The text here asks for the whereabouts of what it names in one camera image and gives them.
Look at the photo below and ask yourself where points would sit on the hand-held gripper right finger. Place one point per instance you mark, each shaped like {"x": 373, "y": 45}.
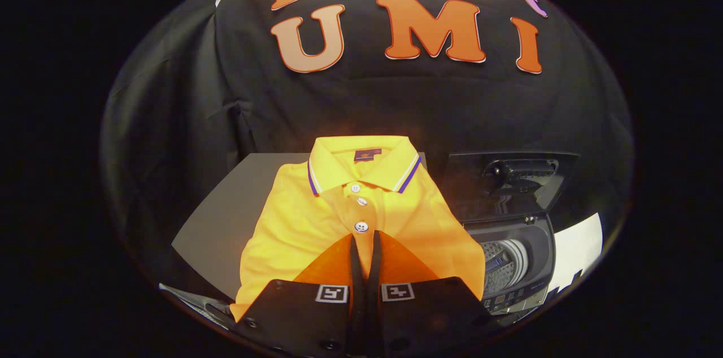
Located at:
{"x": 374, "y": 313}

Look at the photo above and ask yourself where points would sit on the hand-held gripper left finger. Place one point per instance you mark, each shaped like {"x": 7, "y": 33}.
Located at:
{"x": 356, "y": 313}

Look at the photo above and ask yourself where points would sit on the yellow polo shirt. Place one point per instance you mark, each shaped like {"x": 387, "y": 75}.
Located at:
{"x": 294, "y": 222}

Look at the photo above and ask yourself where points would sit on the grey washing machine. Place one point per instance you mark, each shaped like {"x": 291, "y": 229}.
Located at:
{"x": 536, "y": 256}

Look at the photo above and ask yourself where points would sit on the grey platform box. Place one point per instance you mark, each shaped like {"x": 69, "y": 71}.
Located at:
{"x": 226, "y": 222}

